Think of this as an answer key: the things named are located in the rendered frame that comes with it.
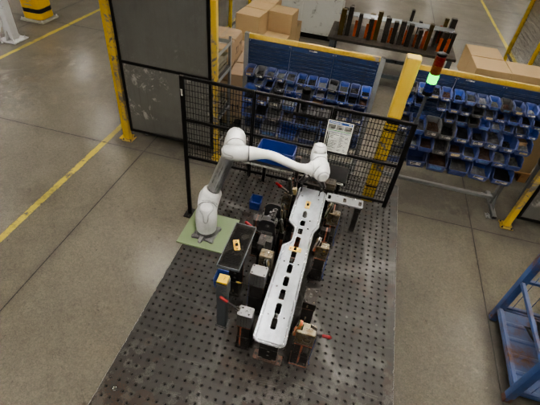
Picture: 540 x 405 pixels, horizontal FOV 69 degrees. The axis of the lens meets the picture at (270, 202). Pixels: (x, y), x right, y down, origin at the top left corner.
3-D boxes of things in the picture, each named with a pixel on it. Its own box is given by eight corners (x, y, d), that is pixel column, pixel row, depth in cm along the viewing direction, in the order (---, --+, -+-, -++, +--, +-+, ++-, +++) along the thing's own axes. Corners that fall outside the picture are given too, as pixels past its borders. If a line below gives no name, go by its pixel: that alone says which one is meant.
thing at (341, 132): (347, 156, 326) (356, 123, 306) (321, 150, 329) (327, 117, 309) (347, 154, 328) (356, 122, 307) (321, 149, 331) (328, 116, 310)
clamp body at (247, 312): (249, 353, 240) (252, 321, 216) (231, 348, 241) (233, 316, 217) (253, 339, 247) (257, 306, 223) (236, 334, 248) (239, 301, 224)
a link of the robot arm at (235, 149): (248, 149, 256) (248, 138, 266) (220, 149, 255) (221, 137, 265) (247, 165, 265) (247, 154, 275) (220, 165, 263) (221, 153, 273)
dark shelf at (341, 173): (345, 186, 320) (345, 183, 318) (239, 161, 331) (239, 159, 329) (348, 170, 336) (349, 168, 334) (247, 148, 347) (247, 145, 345)
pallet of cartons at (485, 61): (510, 149, 578) (564, 59, 488) (524, 182, 519) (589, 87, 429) (427, 134, 591) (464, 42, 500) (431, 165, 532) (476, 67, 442)
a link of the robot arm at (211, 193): (194, 214, 308) (196, 195, 324) (214, 218, 313) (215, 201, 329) (227, 135, 262) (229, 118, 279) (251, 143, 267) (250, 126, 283)
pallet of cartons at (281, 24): (278, 88, 659) (286, 22, 588) (233, 78, 672) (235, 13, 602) (296, 62, 746) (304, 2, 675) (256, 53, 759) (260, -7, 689)
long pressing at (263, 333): (289, 351, 212) (289, 349, 211) (249, 340, 215) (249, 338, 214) (326, 193, 313) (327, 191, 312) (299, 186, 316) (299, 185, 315)
